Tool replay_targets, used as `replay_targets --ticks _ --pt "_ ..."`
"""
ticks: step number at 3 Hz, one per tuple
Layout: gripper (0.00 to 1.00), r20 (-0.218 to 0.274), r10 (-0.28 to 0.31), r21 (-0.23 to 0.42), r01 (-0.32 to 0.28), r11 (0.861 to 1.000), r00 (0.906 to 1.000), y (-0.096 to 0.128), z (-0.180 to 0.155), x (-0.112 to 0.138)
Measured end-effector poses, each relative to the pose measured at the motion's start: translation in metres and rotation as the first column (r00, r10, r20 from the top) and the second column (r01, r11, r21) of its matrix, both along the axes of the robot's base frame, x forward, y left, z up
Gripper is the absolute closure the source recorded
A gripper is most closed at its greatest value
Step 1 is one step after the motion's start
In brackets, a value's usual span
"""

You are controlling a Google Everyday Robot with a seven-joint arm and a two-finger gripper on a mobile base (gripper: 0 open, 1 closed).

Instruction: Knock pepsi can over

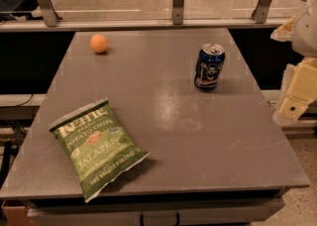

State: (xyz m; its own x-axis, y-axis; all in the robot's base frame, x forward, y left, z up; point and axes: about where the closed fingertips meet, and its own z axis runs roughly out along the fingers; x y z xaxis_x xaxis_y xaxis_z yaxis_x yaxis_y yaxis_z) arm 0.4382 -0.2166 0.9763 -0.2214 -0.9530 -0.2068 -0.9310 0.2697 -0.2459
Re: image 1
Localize blue pepsi can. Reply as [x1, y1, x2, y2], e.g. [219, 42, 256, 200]
[194, 44, 225, 91]

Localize metal barrier rail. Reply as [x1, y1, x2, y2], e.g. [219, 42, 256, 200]
[0, 18, 287, 32]

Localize green jalapeno chips bag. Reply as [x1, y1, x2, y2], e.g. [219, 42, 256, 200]
[50, 98, 150, 203]

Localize orange fruit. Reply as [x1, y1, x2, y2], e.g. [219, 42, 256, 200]
[90, 35, 108, 54]

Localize right metal bracket post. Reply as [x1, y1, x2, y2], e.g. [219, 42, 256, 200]
[252, 0, 272, 24]

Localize metal bracket post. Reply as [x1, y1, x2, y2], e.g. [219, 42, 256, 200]
[172, 0, 184, 25]
[252, 0, 272, 24]
[37, 0, 58, 27]

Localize left metal bracket post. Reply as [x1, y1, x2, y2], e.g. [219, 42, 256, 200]
[37, 0, 58, 27]

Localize middle metal bracket post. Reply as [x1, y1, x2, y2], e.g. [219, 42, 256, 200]
[172, 0, 184, 25]

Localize cardboard box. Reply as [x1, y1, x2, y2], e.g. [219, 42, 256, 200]
[2, 200, 38, 226]

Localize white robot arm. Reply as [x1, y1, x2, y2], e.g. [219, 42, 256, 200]
[270, 0, 317, 125]

